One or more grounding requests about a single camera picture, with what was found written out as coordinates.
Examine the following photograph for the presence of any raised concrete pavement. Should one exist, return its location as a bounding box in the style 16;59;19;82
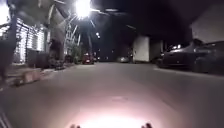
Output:
0;63;76;89

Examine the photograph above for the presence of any red vehicle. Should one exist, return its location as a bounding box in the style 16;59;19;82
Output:
82;53;95;65

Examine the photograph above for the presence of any grey asphalt road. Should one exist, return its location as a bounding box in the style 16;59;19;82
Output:
0;61;224;128

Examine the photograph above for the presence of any dark car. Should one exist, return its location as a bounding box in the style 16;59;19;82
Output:
192;40;224;76
156;38;203;70

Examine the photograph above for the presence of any white box truck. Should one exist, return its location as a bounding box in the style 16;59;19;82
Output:
132;35;164;64

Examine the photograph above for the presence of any street lamp pole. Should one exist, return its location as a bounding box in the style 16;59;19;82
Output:
74;0;95;58

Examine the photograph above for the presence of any building with lit shutters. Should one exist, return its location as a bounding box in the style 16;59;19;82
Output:
0;0;81;68

